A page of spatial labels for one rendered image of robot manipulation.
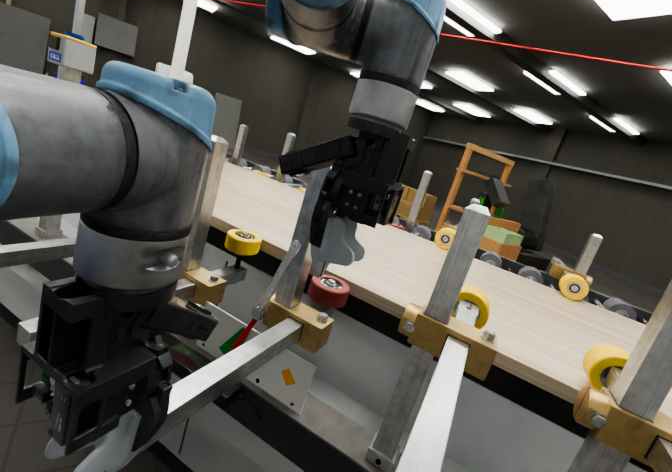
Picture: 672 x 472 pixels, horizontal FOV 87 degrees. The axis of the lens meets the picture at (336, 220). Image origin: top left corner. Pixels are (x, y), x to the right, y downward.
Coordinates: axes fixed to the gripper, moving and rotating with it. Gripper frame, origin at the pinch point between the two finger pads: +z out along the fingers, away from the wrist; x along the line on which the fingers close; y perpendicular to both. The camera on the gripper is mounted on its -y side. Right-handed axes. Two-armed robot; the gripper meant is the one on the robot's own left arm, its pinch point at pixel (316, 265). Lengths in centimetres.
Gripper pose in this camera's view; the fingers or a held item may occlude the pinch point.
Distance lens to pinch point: 49.0
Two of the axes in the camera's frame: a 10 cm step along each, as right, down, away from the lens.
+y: 8.5, 3.5, -3.9
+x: 4.3, -0.6, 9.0
